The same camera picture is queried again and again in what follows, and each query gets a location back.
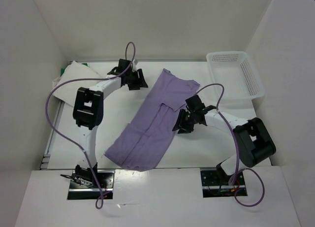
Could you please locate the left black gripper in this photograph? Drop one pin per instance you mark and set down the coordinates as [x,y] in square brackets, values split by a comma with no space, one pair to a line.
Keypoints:
[142,83]

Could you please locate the white plastic basket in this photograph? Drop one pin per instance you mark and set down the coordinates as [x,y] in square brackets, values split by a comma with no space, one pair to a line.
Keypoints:
[237,73]

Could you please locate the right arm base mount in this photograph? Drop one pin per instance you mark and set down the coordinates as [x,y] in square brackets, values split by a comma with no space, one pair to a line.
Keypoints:
[213,186]

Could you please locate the green t shirt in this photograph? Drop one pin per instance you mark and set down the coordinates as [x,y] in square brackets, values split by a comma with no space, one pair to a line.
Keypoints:
[63,69]

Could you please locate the lavender t shirt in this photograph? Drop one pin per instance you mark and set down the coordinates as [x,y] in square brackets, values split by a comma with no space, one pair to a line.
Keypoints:
[145,140]

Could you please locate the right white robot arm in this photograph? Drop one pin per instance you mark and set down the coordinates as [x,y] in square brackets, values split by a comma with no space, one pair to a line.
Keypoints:
[251,138]

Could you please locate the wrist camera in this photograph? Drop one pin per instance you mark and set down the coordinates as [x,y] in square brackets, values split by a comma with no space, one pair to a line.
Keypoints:
[124,65]
[194,103]

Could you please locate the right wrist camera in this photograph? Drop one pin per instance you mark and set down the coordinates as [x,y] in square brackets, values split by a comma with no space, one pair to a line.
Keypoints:
[194,103]

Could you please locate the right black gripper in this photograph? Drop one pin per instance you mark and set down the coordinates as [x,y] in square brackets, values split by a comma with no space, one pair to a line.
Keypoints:
[185,128]

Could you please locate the white t shirt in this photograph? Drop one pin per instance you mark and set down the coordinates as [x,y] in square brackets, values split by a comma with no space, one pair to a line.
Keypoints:
[75,70]

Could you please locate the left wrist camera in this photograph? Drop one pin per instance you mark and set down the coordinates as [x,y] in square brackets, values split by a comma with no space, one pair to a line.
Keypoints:
[124,65]

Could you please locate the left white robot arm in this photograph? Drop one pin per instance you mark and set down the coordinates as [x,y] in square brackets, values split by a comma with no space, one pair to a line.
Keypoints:
[88,114]

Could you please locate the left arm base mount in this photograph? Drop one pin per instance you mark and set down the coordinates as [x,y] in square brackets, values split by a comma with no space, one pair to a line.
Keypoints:
[80,189]

